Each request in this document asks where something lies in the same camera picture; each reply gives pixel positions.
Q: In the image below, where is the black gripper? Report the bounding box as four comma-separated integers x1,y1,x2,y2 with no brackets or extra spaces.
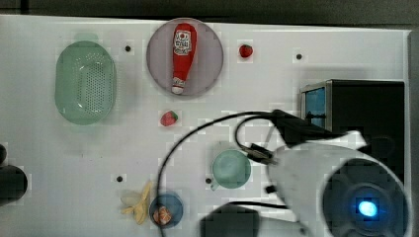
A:
270,110,343,147

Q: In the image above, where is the black toaster oven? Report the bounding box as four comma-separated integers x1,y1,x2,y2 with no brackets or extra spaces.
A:
300,79,405,179

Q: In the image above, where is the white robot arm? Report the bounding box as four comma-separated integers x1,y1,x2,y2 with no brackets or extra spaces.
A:
200,110,412,237

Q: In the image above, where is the green cup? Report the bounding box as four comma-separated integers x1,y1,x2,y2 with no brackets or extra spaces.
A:
210,149,251,191

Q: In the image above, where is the red strawberry toy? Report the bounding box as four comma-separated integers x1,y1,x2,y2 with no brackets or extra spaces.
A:
239,44,253,58
160,111,178,126

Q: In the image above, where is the grey round plate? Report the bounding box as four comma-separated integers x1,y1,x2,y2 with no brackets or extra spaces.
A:
146,18,223,96

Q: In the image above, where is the blue bowl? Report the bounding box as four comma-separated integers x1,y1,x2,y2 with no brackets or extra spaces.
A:
148,193,184,229

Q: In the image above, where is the red ketchup bottle toy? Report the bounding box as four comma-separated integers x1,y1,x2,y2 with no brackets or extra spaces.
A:
171,23,198,95

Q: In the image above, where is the orange slice toy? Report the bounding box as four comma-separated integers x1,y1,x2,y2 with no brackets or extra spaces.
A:
152,206,172,225

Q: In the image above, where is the yellow banana peel toy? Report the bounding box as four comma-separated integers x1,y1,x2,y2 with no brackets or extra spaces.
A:
121,181,152,225

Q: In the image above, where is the black cylinder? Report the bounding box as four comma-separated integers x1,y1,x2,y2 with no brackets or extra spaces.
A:
0,144,7,164
0,165,28,206

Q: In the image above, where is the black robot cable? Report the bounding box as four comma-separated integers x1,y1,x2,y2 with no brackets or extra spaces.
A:
155,111,288,237

